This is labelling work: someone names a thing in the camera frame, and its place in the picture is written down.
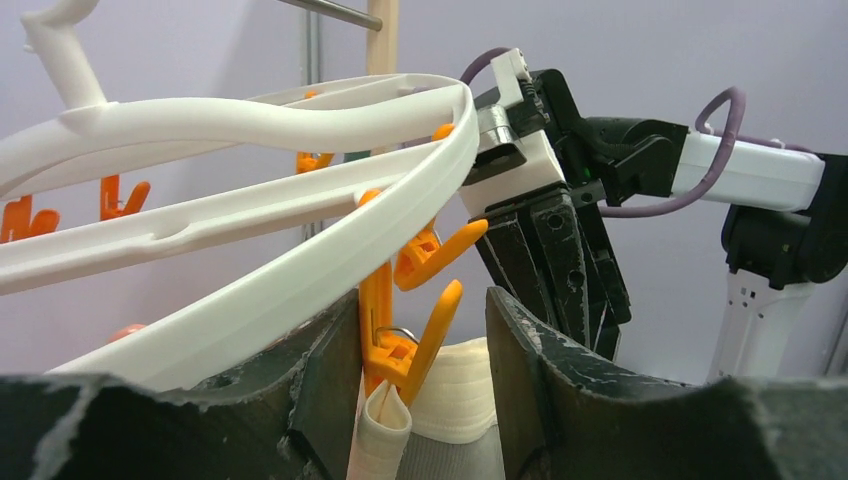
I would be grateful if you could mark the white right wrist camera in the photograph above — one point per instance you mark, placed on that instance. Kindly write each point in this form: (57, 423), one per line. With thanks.
(514, 154)

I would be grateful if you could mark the beige grey underwear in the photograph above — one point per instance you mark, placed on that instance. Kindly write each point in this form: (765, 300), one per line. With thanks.
(449, 432)

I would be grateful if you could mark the yellow clothespin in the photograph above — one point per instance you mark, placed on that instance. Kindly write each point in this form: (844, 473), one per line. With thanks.
(425, 255)
(392, 353)

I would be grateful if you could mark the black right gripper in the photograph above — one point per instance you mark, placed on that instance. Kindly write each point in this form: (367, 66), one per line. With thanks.
(577, 287)

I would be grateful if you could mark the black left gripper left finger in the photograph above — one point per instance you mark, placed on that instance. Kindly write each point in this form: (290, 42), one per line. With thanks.
(286, 413)

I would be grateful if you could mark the orange clothespin at left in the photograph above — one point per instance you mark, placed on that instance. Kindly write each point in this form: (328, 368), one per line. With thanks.
(19, 221)

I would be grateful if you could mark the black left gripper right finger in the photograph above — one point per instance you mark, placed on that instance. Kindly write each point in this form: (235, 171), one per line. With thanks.
(566, 413)

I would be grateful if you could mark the orange clothespin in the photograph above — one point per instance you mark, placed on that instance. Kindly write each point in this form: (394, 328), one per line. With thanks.
(112, 205)
(19, 221)

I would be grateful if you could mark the white round clip hanger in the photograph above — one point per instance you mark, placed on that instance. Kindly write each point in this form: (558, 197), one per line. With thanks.
(421, 132)

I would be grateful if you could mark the wooden rack frame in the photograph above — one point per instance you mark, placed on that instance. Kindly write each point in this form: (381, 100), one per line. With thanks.
(382, 44)

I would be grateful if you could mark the metal hanging rod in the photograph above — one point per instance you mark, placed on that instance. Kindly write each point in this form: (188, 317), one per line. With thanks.
(339, 12)

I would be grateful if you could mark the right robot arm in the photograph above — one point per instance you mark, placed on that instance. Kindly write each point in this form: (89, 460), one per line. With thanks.
(785, 231)

